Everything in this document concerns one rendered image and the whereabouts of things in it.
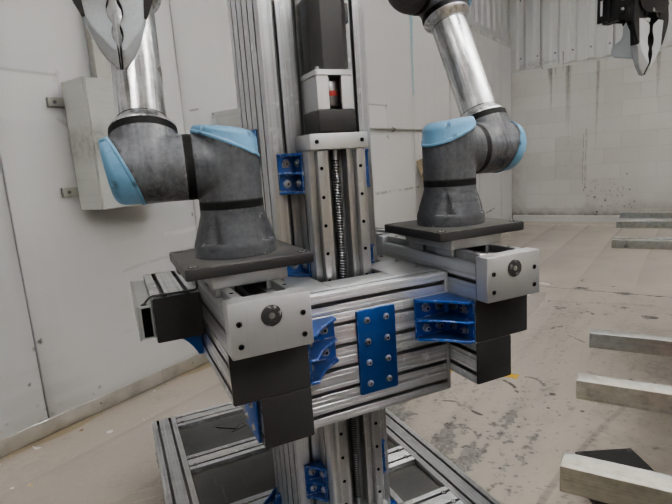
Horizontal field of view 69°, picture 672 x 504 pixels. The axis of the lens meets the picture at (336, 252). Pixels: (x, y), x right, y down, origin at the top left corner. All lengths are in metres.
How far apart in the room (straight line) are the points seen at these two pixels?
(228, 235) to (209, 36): 2.60
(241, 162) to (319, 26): 0.35
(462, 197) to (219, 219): 0.52
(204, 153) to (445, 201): 0.52
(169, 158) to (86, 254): 1.93
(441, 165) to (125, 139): 0.62
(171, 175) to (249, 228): 0.16
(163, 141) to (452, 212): 0.59
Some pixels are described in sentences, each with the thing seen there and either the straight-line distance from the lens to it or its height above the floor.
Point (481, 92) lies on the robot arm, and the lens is 1.25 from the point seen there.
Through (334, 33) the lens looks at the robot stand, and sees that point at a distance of 1.09.
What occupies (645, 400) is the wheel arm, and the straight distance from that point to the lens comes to 0.84.
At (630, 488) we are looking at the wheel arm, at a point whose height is 0.85.
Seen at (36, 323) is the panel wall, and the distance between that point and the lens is 2.71.
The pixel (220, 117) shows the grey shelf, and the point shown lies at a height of 1.51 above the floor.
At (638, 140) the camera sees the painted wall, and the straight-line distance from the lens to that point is 8.54.
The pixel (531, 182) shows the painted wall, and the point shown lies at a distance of 8.79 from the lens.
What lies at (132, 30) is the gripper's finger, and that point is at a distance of 0.60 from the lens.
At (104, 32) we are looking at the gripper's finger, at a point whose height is 1.34.
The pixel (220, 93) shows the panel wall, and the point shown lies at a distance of 3.36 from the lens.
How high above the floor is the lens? 1.19
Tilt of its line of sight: 10 degrees down
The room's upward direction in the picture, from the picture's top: 4 degrees counter-clockwise
